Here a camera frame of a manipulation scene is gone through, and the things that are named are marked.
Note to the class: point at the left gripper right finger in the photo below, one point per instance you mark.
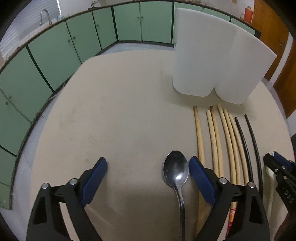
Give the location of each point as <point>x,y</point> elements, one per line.
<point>250,220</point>

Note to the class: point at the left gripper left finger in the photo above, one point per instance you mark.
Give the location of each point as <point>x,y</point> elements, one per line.
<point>46,221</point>

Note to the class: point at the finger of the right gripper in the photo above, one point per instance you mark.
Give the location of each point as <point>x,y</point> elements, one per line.
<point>282,160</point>
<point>278,169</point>

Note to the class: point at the black chopstick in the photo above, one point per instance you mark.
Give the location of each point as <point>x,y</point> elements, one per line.
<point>257,156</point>
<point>244,148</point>

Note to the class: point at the plain wooden chopstick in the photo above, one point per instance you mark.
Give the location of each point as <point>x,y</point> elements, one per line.
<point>213,143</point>
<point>201,156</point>

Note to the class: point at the silver metal spoon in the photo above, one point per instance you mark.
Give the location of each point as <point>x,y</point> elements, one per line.
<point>175,174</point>

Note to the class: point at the green lower kitchen cabinets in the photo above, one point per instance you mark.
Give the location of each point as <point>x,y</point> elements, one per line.
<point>40,66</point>

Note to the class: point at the brown wooden door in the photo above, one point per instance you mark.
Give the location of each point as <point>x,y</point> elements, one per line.
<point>285,85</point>
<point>274,32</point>

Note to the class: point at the white plastic utensil holder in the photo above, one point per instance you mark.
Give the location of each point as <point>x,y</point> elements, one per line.
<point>214,54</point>

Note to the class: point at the orange thermos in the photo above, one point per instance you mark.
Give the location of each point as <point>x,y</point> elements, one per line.
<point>248,15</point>

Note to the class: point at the window blinds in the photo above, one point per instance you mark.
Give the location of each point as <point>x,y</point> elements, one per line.
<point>29,19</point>

